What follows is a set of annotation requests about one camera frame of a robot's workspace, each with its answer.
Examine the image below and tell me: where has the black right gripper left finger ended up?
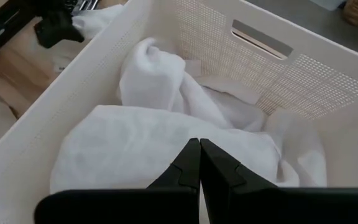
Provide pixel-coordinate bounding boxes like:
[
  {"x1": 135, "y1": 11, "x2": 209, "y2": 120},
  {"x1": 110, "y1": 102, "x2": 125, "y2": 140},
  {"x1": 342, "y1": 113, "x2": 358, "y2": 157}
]
[{"x1": 34, "y1": 138, "x2": 201, "y2": 224}]

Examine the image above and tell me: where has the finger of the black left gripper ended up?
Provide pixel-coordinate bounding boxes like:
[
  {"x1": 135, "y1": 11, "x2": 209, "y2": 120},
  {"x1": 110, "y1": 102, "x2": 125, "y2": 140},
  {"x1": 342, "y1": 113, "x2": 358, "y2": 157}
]
[{"x1": 34, "y1": 11, "x2": 85, "y2": 49}]

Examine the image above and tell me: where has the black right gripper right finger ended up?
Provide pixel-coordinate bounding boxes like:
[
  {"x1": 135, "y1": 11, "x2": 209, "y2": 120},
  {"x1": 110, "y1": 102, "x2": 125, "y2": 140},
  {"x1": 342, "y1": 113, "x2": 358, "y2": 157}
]
[{"x1": 200, "y1": 138, "x2": 358, "y2": 224}]

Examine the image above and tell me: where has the large white cloth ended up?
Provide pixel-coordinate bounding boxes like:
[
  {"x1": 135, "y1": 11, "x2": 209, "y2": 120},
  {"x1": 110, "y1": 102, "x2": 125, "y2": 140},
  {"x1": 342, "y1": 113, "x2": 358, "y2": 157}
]
[{"x1": 50, "y1": 104, "x2": 301, "y2": 224}]

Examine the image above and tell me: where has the small white cloth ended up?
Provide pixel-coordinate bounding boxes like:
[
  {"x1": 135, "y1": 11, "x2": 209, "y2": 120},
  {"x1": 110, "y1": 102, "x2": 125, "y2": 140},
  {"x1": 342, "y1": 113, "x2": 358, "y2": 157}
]
[{"x1": 262, "y1": 107, "x2": 328, "y2": 188}]

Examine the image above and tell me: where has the white perforated plastic laundry basket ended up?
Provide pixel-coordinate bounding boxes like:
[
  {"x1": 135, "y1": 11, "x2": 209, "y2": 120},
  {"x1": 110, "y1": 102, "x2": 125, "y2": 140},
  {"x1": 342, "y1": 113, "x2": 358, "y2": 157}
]
[{"x1": 0, "y1": 0, "x2": 358, "y2": 224}]

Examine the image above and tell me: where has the twisted white cloth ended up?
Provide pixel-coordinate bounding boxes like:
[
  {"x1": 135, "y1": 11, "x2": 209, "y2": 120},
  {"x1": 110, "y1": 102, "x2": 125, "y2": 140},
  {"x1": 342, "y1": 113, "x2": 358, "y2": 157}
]
[{"x1": 117, "y1": 37, "x2": 269, "y2": 133}]

